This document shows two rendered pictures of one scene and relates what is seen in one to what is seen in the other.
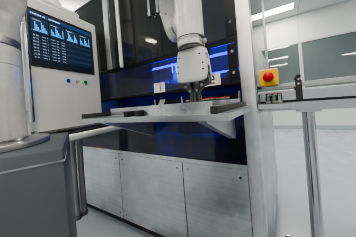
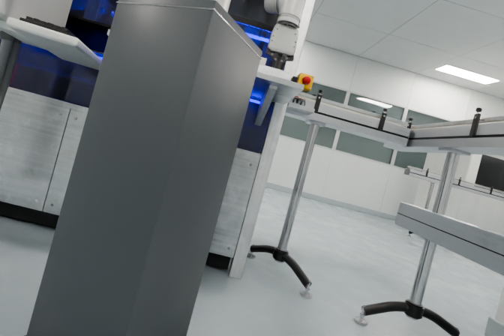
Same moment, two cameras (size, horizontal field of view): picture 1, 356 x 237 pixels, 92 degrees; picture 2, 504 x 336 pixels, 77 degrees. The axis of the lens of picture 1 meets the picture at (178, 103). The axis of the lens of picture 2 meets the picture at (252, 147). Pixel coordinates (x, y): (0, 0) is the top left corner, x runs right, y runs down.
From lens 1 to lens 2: 0.81 m
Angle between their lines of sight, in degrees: 36
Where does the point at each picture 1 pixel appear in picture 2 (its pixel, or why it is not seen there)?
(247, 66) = (292, 64)
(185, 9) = not seen: outside the picture
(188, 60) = (285, 34)
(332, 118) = (289, 178)
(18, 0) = not seen: outside the picture
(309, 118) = (314, 130)
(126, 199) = (61, 180)
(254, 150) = (272, 141)
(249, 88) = not seen: hidden behind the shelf
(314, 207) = (293, 204)
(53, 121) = (25, 9)
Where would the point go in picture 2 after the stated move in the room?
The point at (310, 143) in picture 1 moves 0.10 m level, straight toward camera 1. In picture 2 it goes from (308, 151) to (311, 151)
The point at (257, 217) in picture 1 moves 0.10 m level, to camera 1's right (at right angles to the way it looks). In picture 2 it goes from (254, 202) to (270, 205)
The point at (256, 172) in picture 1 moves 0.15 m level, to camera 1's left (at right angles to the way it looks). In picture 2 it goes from (267, 161) to (242, 154)
